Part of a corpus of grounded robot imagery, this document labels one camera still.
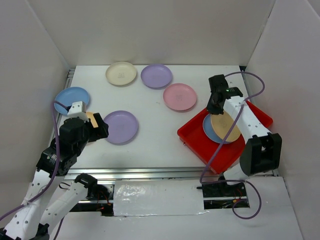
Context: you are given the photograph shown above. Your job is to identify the purple plate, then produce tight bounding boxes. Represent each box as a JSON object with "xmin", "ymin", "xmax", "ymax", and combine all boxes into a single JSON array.
[
  {"xmin": 103, "ymin": 110, "xmax": 139, "ymax": 145},
  {"xmin": 140, "ymin": 64, "xmax": 173, "ymax": 89}
]

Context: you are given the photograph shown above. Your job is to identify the orange plate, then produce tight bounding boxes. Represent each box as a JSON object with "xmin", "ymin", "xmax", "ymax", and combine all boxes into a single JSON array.
[
  {"xmin": 86, "ymin": 111, "xmax": 98, "ymax": 128},
  {"xmin": 210, "ymin": 111, "xmax": 241, "ymax": 143}
]

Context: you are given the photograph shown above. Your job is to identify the blue plate with bear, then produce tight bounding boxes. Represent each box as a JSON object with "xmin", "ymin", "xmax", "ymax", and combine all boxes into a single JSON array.
[{"xmin": 202, "ymin": 114, "xmax": 223, "ymax": 144}]

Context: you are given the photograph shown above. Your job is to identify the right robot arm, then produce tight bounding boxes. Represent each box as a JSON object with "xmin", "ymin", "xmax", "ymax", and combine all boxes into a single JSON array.
[{"xmin": 206, "ymin": 74, "xmax": 282, "ymax": 196}]

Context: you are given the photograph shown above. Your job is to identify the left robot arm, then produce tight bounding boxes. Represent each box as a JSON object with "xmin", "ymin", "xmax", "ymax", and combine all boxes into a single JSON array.
[{"xmin": 0, "ymin": 113, "xmax": 109, "ymax": 240}]

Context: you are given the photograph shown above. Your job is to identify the red plastic bin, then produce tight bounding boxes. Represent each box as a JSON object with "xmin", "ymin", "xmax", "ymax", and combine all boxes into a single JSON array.
[{"xmin": 176, "ymin": 99, "xmax": 274, "ymax": 176}]

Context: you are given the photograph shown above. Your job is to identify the blue plate at left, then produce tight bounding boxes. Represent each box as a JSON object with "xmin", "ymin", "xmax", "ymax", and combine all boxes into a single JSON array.
[{"xmin": 54, "ymin": 87, "xmax": 90, "ymax": 107}]

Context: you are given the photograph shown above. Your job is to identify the pink plate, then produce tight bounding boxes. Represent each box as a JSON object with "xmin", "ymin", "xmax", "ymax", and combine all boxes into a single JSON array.
[{"xmin": 163, "ymin": 83, "xmax": 197, "ymax": 111}]

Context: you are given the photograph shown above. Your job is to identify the cream plate at back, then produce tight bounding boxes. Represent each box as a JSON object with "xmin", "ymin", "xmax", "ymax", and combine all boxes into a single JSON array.
[{"xmin": 105, "ymin": 61, "xmax": 137, "ymax": 87}]

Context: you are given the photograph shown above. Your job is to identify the white tape patch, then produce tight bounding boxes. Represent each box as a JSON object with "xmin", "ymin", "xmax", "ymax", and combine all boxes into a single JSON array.
[{"xmin": 113, "ymin": 180, "xmax": 205, "ymax": 217}]

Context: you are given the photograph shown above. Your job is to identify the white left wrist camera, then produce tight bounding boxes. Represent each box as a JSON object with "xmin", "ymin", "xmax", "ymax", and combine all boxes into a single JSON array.
[{"xmin": 67, "ymin": 101, "xmax": 88, "ymax": 121}]

